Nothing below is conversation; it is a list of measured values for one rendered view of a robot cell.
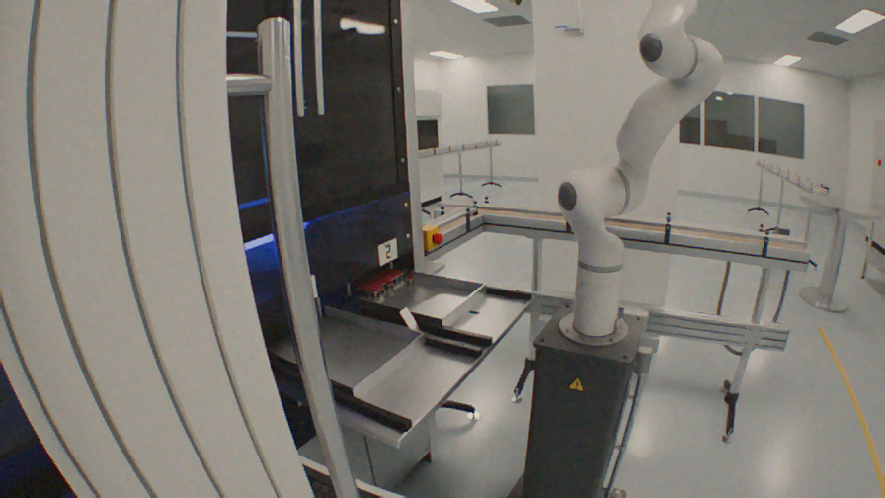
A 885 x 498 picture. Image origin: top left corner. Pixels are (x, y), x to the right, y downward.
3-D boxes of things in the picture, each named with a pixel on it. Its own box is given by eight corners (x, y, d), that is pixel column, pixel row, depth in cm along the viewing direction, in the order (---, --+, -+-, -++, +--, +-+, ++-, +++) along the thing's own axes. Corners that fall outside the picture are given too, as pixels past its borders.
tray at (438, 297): (345, 305, 122) (343, 294, 121) (396, 277, 143) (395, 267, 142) (442, 331, 105) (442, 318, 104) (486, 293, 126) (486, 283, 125)
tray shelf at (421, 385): (243, 369, 91) (241, 363, 90) (405, 277, 148) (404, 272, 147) (398, 449, 67) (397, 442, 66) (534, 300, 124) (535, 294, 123)
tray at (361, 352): (256, 354, 94) (253, 342, 93) (326, 315, 116) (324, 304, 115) (355, 402, 77) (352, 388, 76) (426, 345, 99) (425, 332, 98)
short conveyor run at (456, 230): (404, 281, 150) (401, 238, 146) (371, 274, 158) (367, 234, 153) (486, 233, 206) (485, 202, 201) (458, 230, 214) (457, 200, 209)
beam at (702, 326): (488, 305, 222) (488, 286, 218) (494, 300, 228) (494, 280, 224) (783, 352, 142) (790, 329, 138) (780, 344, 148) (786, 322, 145)
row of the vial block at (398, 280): (365, 302, 123) (363, 289, 121) (400, 283, 137) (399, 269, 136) (371, 304, 122) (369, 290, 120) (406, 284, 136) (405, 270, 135)
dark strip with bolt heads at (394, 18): (403, 249, 133) (389, -2, 109) (411, 245, 136) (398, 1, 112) (405, 250, 132) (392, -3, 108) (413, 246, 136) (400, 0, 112)
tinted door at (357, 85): (300, 209, 95) (289, -27, 78) (405, 181, 130) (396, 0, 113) (302, 209, 95) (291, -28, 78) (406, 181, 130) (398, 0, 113)
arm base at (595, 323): (632, 320, 107) (640, 257, 101) (620, 353, 92) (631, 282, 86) (570, 309, 117) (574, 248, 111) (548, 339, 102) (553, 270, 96)
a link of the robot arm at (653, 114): (566, 193, 99) (611, 188, 105) (591, 230, 93) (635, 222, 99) (661, 15, 60) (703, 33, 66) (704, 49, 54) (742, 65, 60)
